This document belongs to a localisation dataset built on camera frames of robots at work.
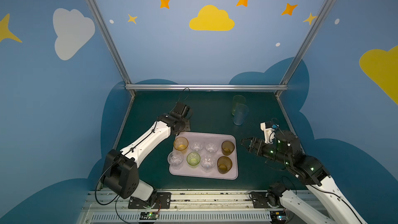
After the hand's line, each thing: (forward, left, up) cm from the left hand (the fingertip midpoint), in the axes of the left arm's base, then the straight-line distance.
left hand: (187, 125), depth 85 cm
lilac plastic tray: (-20, 0, -15) cm, 25 cm away
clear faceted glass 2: (-7, -5, -13) cm, 15 cm away
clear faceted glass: (-14, +7, -13) cm, 21 cm away
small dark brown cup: (-7, -23, -12) cm, 27 cm away
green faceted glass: (-14, -3, -13) cm, 20 cm away
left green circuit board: (-41, +16, -15) cm, 46 cm away
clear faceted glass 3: (-15, -12, -14) cm, 24 cm away
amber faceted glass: (-5, +4, -12) cm, 14 cm away
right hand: (-14, -28, +10) cm, 33 cm away
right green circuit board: (-40, -44, -15) cm, 62 cm away
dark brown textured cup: (-17, -21, -13) cm, 30 cm away
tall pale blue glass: (+15, -34, -8) cm, 38 cm away
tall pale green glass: (+23, -32, -4) cm, 40 cm away
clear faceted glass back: (-6, -14, -14) cm, 21 cm away
